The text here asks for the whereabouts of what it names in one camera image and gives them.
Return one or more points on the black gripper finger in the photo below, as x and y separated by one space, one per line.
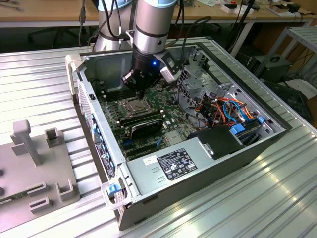
149 83
132 80

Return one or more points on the silver CPU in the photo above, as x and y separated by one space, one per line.
136 107

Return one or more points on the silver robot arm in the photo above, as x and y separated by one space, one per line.
151 27

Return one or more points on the black installed RAM stick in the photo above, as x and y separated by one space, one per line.
153 114
153 118

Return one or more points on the green motherboard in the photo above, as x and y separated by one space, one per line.
173 116

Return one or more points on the black graphics card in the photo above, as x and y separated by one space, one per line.
148 129

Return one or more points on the silver metal drive cage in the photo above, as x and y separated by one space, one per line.
198 81

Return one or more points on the silver chipset heatsink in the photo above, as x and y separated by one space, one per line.
173 138

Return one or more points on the wooden desk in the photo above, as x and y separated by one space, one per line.
198 12

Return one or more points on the black plastic shroud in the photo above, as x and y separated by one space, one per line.
218 141

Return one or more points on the silver power supply unit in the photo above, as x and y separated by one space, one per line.
143 176

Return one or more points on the white box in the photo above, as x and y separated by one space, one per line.
226 9

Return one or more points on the blue disk carrier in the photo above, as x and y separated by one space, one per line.
236 130

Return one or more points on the blue case latch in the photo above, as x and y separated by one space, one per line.
111 190

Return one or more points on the small blue carrier tab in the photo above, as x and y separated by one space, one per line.
260 119

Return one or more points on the open grey PC case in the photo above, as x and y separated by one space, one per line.
198 193

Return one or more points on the grey parts rack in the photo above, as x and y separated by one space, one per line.
29 173

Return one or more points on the black PC side panel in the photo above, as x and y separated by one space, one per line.
292 101

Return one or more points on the brown cardboard piece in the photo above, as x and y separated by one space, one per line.
284 12

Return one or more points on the small black device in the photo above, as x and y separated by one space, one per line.
294 8

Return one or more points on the grey metal shelf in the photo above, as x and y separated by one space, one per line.
304 33

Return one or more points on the green RAM stick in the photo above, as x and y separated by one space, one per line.
17 197

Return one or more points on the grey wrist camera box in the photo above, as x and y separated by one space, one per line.
171 68

